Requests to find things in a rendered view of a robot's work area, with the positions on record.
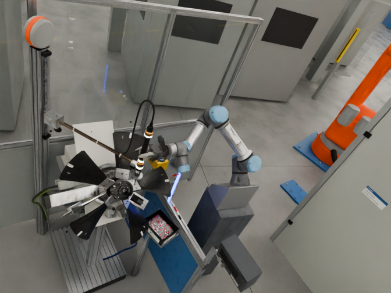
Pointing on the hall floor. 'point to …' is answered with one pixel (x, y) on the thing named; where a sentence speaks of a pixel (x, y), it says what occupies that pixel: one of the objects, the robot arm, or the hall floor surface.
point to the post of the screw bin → (141, 254)
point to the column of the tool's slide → (35, 69)
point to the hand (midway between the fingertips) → (138, 152)
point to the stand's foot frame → (112, 265)
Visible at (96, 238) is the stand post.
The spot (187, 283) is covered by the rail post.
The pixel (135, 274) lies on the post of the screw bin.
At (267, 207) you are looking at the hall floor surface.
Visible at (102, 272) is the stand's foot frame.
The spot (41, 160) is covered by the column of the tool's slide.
